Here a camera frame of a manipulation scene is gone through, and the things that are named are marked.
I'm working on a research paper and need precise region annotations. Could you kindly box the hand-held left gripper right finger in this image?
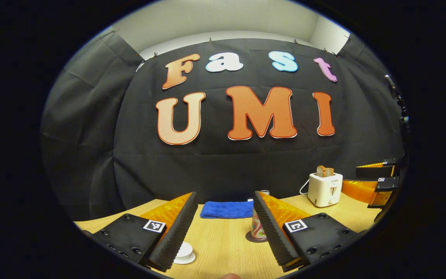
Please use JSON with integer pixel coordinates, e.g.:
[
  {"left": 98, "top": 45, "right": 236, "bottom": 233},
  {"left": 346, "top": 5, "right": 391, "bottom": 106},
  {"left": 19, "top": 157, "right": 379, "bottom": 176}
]
[{"left": 253, "top": 191, "right": 364, "bottom": 273}]

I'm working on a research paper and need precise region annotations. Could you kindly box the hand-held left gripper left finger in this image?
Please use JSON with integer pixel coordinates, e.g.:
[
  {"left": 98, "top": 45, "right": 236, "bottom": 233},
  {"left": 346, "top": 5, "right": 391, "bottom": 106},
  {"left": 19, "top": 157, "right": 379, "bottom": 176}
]
[{"left": 91, "top": 191, "right": 199, "bottom": 273}]

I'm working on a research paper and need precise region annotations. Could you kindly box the silver water bottle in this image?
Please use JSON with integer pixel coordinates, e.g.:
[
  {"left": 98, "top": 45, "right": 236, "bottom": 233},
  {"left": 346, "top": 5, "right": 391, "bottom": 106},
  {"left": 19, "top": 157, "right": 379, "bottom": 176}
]
[{"left": 251, "top": 190, "right": 271, "bottom": 241}]

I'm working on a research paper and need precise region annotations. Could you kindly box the dark round coaster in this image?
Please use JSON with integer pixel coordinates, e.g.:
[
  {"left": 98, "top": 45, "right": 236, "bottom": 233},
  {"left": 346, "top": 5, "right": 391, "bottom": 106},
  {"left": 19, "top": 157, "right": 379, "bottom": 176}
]
[{"left": 245, "top": 231, "right": 268, "bottom": 243}]

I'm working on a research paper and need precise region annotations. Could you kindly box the white teacup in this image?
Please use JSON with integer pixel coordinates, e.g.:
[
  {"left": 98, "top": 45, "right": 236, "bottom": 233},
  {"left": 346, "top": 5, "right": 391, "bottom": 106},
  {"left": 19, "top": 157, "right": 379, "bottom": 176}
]
[{"left": 173, "top": 251, "right": 197, "bottom": 265}]

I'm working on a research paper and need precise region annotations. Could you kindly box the white toaster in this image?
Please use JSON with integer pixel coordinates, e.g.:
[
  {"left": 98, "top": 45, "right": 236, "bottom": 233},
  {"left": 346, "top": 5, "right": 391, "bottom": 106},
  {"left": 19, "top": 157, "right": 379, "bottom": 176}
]
[{"left": 307, "top": 172, "right": 343, "bottom": 208}]

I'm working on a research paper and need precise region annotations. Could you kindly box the blue towel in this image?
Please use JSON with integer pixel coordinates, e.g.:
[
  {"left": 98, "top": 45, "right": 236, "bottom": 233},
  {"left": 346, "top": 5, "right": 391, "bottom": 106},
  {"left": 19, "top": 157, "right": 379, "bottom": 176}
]
[{"left": 200, "top": 200, "right": 254, "bottom": 219}]

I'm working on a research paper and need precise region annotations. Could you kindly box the black backdrop cloth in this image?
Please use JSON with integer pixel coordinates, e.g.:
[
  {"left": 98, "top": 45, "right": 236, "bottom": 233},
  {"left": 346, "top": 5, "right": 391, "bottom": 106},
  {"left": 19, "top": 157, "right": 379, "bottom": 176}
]
[{"left": 40, "top": 29, "right": 411, "bottom": 221}]

